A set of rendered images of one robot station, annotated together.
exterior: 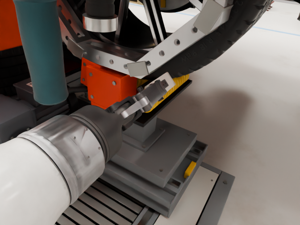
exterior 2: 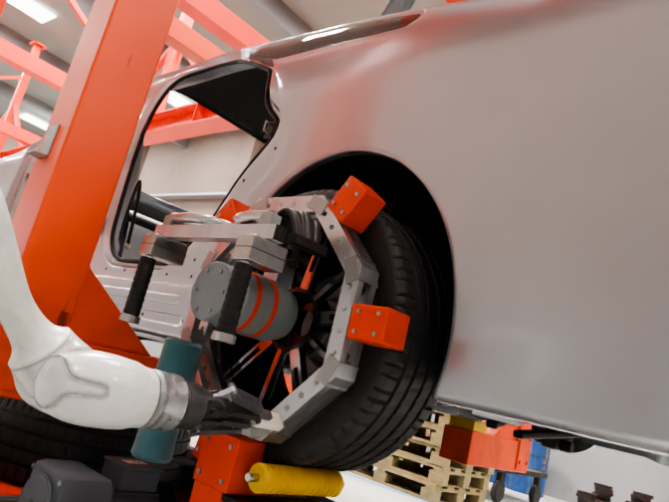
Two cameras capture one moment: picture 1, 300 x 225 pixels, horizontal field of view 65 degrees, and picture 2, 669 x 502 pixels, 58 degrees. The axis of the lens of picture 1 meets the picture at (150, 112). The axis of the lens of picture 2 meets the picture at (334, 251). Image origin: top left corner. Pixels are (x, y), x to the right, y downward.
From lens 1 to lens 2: 0.80 m
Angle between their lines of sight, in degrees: 49
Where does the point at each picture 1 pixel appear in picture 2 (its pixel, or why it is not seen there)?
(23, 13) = (168, 351)
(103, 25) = (223, 336)
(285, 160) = not seen: outside the picture
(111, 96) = (222, 467)
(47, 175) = (154, 379)
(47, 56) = not seen: hidden behind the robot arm
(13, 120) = (87, 484)
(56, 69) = not seen: hidden behind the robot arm
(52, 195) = (151, 389)
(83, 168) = (172, 394)
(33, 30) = (169, 367)
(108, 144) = (193, 400)
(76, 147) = (174, 381)
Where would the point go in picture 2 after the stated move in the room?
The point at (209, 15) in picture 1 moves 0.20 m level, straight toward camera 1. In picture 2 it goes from (328, 368) to (277, 352)
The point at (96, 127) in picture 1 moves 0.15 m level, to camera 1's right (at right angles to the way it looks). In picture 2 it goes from (191, 386) to (278, 409)
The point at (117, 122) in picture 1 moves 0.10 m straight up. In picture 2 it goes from (207, 394) to (224, 334)
